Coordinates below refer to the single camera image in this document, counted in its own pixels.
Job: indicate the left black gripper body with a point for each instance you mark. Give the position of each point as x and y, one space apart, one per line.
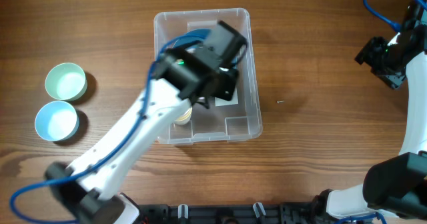
225 88

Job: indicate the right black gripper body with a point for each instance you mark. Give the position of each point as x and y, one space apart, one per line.
389 78

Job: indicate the cream plastic cup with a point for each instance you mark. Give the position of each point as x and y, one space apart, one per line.
185 118

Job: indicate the dark blue bowl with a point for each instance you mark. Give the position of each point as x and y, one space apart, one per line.
190 40

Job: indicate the mint green bowl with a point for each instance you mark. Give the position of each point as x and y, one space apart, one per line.
66 82

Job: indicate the light blue bowl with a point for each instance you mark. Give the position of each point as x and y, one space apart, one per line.
56 121

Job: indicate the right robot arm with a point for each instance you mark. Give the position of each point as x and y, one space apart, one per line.
396 187

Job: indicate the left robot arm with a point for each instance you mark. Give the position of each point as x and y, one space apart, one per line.
182 75

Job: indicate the white label in container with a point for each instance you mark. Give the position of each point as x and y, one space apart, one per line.
234 101

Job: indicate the clear plastic storage container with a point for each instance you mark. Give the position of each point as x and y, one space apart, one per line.
229 123

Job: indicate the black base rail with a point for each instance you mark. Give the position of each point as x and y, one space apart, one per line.
285 213

